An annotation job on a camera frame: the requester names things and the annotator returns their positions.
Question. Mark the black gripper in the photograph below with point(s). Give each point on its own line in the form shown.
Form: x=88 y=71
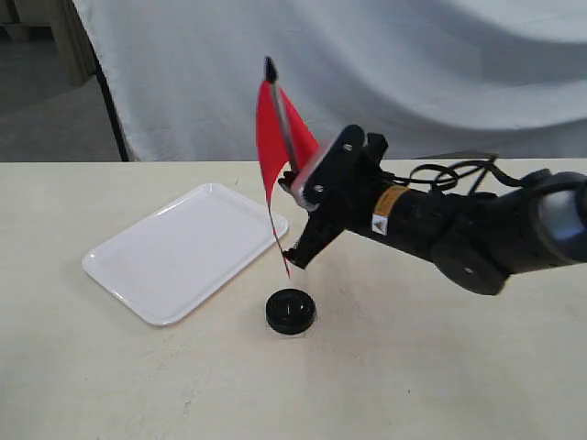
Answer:
x=336 y=187

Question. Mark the red flag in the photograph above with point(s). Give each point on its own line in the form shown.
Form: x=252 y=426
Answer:
x=282 y=137

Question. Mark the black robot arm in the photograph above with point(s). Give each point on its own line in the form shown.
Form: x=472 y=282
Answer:
x=476 y=224

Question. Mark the black round flag base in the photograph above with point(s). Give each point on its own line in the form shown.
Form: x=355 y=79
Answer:
x=290 y=311

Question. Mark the white rectangular plastic tray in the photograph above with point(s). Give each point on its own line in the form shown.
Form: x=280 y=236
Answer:
x=170 y=262

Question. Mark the white backdrop cloth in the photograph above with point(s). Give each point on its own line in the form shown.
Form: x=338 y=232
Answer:
x=434 y=77

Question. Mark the black backdrop stand pole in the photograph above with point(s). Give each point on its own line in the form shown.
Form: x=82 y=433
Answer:
x=111 y=111

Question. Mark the wooden furniture in background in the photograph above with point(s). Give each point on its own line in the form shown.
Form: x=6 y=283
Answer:
x=20 y=18

